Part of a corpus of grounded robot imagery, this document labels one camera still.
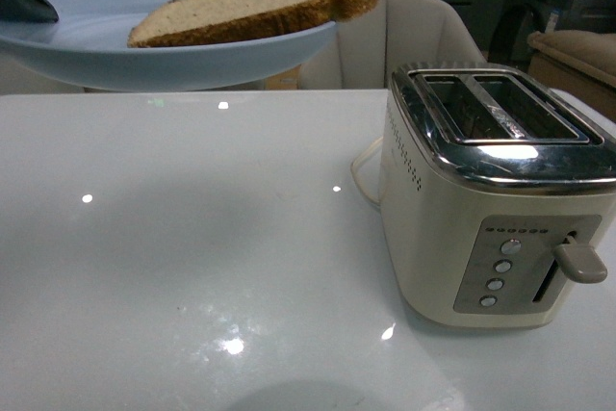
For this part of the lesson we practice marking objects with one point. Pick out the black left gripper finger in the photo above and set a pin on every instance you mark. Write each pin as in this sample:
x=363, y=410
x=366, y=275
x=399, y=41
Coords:
x=36, y=11

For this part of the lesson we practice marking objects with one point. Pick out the bread slice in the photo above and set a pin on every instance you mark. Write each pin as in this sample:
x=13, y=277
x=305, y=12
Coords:
x=206, y=22

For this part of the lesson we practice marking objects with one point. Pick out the grey chair right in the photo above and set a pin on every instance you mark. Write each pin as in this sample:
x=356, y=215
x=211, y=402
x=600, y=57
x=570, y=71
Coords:
x=367, y=49

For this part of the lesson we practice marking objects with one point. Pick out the cream chrome two-slot toaster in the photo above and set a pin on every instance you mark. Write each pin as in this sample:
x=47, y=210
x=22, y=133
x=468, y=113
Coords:
x=494, y=194

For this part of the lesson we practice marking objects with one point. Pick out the black appliance box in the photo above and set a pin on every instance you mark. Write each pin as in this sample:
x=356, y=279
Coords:
x=520, y=18

